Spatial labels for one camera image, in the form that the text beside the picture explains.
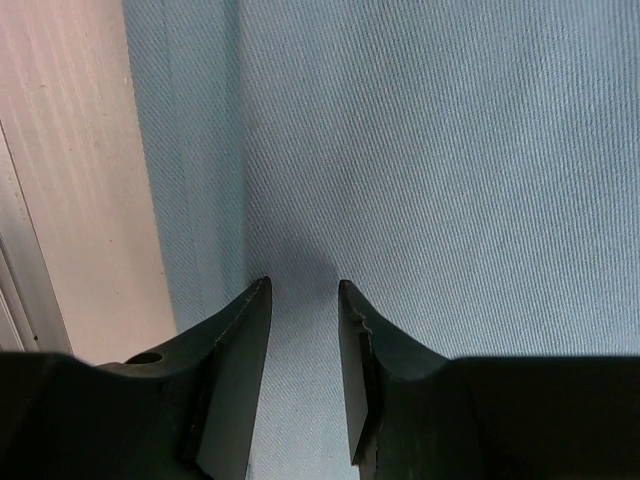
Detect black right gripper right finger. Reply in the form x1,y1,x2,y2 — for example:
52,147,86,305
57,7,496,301
338,280,639,479

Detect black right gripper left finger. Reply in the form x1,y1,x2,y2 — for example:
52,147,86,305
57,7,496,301
1,277,272,479

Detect light blue trousers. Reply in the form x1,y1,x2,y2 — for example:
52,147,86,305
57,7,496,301
123,1,639,479

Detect aluminium rail frame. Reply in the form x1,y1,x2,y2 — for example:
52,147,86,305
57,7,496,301
1,133,72,354

